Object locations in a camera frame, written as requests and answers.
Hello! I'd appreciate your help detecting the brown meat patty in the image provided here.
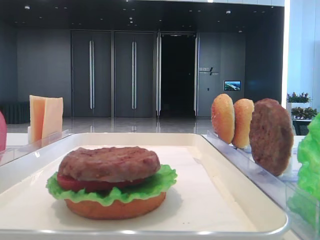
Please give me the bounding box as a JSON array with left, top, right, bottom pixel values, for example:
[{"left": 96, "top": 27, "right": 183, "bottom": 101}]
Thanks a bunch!
[
  {"left": 249, "top": 98, "right": 294, "bottom": 176},
  {"left": 58, "top": 146, "right": 161, "bottom": 183}
]

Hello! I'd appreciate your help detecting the green lettuce on burger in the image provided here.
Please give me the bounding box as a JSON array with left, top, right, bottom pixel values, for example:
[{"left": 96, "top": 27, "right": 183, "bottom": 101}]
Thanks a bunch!
[{"left": 46, "top": 164, "right": 178, "bottom": 207}]

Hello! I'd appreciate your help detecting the pale yellow cheese slice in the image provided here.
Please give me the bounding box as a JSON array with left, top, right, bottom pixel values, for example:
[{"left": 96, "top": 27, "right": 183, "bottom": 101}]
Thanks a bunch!
[{"left": 42, "top": 97, "right": 64, "bottom": 139}]

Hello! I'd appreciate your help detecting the red tomato slice on burger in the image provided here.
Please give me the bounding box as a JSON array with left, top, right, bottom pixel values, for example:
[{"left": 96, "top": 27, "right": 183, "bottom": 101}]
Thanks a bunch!
[{"left": 57, "top": 174, "right": 145, "bottom": 193}]

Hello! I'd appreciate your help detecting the orange cheese slice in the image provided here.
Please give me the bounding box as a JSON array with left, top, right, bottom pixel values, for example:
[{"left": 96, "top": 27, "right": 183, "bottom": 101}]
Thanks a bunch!
[{"left": 29, "top": 95, "right": 46, "bottom": 143}]

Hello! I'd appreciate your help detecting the red tomato slice in holder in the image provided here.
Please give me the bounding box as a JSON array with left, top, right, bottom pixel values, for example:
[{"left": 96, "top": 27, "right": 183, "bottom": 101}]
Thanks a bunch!
[{"left": 0, "top": 112, "right": 7, "bottom": 152}]

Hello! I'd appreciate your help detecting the green lettuce in holder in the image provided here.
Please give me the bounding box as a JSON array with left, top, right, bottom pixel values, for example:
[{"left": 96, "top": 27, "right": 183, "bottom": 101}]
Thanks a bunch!
[{"left": 287, "top": 119, "right": 320, "bottom": 226}]

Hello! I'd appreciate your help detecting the clear lettuce pusher rack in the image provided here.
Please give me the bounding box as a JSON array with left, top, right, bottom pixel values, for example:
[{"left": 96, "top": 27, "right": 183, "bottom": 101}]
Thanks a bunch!
[{"left": 285, "top": 183, "right": 320, "bottom": 240}]

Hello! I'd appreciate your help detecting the front bun slice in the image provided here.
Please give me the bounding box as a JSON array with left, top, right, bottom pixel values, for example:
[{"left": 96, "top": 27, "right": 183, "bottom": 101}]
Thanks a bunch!
[{"left": 211, "top": 93, "right": 235, "bottom": 144}]

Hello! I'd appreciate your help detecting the bun slice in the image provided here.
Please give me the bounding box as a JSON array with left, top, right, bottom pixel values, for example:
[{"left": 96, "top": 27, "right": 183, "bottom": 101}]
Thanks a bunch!
[
  {"left": 231, "top": 98, "right": 254, "bottom": 149},
  {"left": 211, "top": 93, "right": 235, "bottom": 144}
]

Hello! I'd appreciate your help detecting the rear bun slice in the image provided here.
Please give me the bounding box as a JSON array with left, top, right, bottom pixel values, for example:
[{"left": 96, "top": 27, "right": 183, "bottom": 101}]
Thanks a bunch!
[{"left": 231, "top": 98, "right": 254, "bottom": 149}]

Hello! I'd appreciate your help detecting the white serving tray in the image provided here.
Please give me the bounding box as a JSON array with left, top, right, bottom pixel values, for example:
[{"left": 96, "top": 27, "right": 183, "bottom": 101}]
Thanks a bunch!
[{"left": 0, "top": 133, "right": 290, "bottom": 240}]

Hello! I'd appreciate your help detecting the bottom bun on tray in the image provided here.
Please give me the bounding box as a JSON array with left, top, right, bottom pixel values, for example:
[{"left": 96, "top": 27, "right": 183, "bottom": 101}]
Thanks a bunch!
[{"left": 65, "top": 192, "right": 167, "bottom": 220}]

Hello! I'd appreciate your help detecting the flower planter box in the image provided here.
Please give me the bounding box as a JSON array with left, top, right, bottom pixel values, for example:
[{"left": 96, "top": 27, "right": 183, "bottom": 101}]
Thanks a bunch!
[{"left": 286, "top": 92, "right": 318, "bottom": 120}]

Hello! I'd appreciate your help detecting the clear patty pusher rack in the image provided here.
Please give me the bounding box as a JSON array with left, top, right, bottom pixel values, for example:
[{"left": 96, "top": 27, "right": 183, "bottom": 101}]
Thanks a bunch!
[{"left": 204, "top": 130, "right": 305, "bottom": 204}]

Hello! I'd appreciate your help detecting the clear left side rack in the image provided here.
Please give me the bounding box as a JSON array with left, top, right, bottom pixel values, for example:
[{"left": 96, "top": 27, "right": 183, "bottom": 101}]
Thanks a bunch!
[{"left": 0, "top": 129, "right": 71, "bottom": 166}]

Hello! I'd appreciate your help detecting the small wall screen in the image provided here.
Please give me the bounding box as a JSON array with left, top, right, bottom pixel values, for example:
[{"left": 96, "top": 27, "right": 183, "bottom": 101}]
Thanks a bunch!
[{"left": 223, "top": 80, "right": 241, "bottom": 91}]

